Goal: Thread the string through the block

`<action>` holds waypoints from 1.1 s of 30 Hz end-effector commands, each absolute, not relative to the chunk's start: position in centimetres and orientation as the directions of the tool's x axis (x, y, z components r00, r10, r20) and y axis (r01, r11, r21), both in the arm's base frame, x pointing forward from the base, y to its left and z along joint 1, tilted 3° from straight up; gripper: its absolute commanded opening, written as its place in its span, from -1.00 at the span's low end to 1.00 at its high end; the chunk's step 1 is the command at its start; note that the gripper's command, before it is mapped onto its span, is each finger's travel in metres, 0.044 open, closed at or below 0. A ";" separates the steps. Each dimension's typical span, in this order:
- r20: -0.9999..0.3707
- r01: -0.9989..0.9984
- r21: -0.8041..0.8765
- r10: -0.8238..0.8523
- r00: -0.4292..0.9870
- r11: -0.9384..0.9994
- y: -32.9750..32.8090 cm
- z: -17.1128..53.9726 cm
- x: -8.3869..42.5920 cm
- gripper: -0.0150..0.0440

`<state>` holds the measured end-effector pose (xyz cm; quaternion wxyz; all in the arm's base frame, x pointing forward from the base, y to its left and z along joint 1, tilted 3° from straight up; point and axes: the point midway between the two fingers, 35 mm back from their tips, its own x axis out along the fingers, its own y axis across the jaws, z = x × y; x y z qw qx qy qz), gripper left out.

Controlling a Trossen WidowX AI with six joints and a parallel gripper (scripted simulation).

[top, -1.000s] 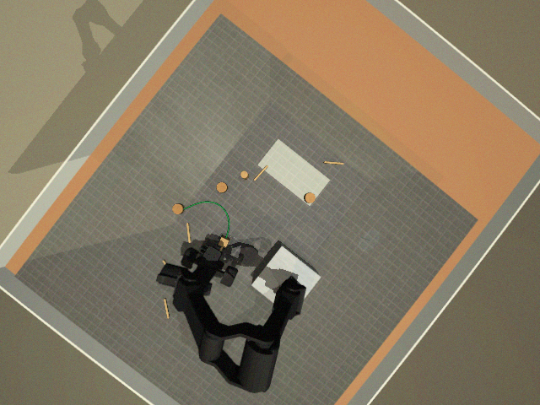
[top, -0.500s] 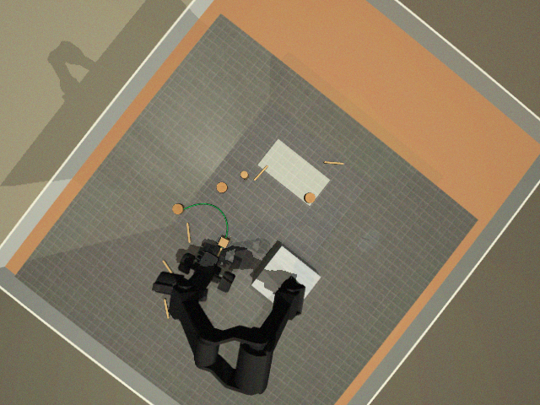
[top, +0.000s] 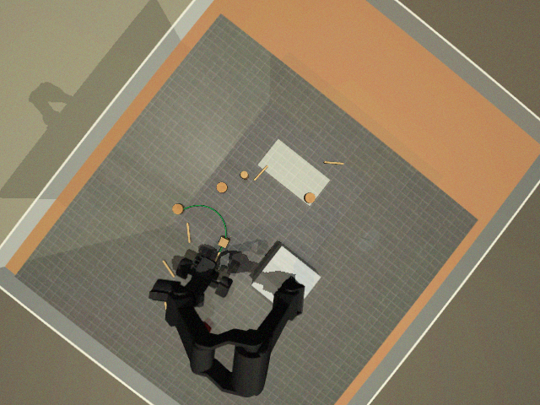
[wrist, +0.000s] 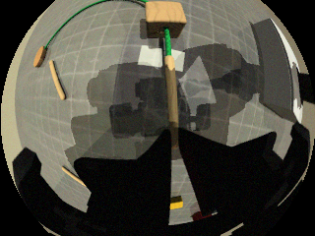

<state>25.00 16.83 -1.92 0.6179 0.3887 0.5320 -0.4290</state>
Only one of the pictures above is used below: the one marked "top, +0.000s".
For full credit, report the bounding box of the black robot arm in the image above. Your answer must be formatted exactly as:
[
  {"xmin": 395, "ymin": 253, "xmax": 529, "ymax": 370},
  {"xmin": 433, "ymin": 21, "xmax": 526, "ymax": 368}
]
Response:
[{"xmin": 148, "ymin": 255, "xmax": 305, "ymax": 397}]

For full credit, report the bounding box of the tan round wooden button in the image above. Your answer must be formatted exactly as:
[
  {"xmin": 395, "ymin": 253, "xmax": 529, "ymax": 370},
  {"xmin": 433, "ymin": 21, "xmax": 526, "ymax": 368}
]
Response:
[{"xmin": 172, "ymin": 203, "xmax": 184, "ymax": 214}]

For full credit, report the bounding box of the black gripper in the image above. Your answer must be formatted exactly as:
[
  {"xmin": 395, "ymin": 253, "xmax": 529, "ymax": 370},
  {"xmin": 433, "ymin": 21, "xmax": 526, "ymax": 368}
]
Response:
[{"xmin": 176, "ymin": 258, "xmax": 233, "ymax": 298}]

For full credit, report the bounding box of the orange flat disc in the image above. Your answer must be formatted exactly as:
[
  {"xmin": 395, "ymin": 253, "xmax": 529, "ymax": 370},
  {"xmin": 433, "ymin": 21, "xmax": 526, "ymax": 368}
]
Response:
[
  {"xmin": 217, "ymin": 182, "xmax": 228, "ymax": 193},
  {"xmin": 305, "ymin": 192, "xmax": 316, "ymax": 203}
]

